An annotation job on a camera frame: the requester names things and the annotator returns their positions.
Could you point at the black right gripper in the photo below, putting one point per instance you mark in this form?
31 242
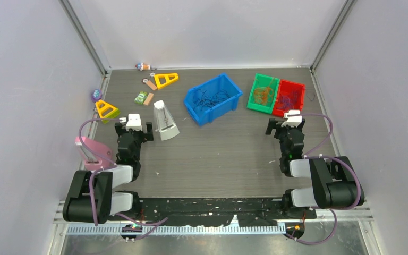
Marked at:
273 124

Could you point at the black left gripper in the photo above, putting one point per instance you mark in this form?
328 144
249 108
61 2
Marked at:
144 136

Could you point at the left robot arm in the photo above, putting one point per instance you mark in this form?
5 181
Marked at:
91 197

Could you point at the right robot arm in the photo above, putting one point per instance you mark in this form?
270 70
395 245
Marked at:
334 184

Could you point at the green toy block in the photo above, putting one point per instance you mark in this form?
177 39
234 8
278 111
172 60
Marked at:
141 98

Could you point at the red plastic bin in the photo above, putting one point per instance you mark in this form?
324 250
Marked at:
290 95

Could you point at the yellow triangle toy near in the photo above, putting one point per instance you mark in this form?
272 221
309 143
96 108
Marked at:
106 111

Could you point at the yellow triangle toy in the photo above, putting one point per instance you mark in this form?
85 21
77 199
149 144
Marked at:
164 80
106 111

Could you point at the wooden block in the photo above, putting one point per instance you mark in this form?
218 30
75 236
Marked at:
148 99

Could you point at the green plastic bin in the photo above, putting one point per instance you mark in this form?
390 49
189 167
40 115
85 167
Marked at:
263 93

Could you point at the yellow triangle toy far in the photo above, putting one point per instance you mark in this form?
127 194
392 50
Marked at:
164 80

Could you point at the purple round toy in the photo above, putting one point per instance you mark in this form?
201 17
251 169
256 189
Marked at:
96 95

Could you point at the pink metronome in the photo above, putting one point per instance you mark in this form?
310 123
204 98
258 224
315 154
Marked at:
94 154

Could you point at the small figurine toy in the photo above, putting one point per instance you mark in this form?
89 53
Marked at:
143 66

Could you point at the blue plastic bin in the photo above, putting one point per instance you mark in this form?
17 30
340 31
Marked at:
212 99

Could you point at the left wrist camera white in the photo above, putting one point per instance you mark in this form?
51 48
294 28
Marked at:
132 122

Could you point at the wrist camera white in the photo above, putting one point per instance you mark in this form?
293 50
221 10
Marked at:
292 118
132 122

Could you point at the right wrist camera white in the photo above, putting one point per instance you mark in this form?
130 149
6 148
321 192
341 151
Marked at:
292 118

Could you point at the tan strip with ring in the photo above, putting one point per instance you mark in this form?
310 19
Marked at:
149 83

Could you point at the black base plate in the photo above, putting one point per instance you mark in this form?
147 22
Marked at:
214 212

